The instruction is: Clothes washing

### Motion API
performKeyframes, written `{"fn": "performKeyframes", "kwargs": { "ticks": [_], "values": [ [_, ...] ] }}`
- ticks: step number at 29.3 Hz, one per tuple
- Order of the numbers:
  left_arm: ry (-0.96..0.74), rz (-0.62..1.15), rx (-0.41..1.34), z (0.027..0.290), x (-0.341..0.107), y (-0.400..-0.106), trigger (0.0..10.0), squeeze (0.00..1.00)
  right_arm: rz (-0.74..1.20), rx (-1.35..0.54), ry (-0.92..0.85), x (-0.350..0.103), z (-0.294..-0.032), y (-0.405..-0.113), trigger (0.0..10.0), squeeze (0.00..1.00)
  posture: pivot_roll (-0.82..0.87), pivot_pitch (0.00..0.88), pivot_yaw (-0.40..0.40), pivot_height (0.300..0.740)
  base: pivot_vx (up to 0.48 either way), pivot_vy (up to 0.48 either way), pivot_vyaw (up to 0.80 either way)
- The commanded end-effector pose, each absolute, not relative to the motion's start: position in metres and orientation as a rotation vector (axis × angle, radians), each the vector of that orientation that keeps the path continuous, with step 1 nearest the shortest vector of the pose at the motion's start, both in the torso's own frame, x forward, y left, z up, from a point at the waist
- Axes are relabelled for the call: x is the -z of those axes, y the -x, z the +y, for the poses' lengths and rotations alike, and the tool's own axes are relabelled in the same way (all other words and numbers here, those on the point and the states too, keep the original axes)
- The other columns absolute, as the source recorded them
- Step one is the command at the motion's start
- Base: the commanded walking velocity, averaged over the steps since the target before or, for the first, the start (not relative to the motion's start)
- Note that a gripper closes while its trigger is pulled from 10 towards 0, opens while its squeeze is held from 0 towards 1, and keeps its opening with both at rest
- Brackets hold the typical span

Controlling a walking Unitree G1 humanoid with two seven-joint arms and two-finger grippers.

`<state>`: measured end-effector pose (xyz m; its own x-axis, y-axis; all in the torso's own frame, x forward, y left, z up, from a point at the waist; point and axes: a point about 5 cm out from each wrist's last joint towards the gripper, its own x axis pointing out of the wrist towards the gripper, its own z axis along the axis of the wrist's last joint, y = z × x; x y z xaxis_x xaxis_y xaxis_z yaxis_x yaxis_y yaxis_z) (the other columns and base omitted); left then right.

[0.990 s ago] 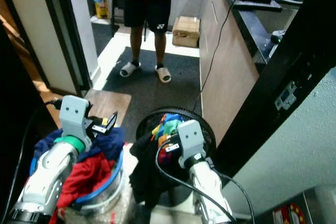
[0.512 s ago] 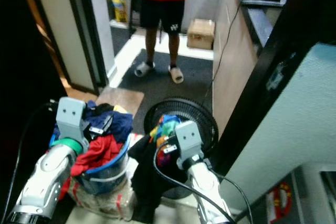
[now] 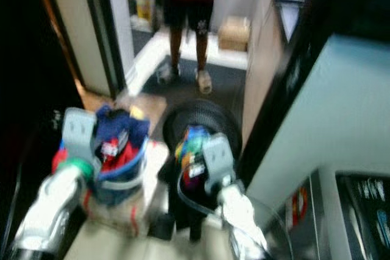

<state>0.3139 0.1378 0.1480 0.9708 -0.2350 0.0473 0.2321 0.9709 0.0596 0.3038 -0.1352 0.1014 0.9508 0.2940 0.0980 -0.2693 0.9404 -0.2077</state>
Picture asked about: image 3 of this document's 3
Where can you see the navy blue garment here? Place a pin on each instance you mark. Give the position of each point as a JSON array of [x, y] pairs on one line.
[[119, 125]]

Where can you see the black garment with colourful print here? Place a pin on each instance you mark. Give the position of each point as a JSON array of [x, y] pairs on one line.
[[183, 205]]

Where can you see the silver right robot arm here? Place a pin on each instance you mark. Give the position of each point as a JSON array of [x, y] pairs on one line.
[[244, 217]]

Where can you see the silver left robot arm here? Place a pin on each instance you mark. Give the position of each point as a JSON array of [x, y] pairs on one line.
[[52, 205]]

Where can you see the red garment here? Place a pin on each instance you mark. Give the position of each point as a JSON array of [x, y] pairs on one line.
[[60, 158]]

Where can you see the brown doormat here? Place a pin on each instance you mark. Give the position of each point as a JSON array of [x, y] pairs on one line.
[[149, 105]]

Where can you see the dark grey floor mat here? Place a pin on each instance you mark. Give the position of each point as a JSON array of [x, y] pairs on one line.
[[177, 92]]

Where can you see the brown cardboard box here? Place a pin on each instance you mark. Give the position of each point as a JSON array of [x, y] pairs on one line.
[[234, 33]]

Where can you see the yellow bottle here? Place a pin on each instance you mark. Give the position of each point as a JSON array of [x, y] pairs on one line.
[[142, 4]]

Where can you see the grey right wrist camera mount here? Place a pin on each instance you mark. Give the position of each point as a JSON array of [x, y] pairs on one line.
[[218, 159]]

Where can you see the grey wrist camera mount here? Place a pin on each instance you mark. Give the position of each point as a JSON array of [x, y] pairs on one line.
[[218, 159], [79, 135]]

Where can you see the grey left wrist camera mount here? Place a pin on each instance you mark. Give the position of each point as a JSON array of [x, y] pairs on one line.
[[79, 135]]

